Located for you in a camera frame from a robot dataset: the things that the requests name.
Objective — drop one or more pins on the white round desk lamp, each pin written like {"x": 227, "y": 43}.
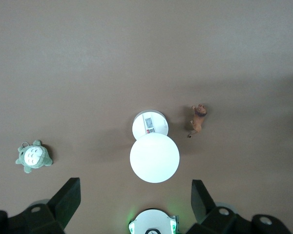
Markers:
{"x": 154, "y": 158}

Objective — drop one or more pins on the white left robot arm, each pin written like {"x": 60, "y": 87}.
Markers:
{"x": 152, "y": 223}

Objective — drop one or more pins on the grey Totoro plush toy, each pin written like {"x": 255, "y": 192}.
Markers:
{"x": 33, "y": 156}

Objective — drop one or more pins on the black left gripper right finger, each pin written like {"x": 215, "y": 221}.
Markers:
{"x": 210, "y": 219}

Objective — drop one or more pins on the brown lion figurine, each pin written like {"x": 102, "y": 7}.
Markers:
{"x": 198, "y": 119}

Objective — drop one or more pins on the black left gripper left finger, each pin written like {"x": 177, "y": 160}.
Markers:
{"x": 51, "y": 214}

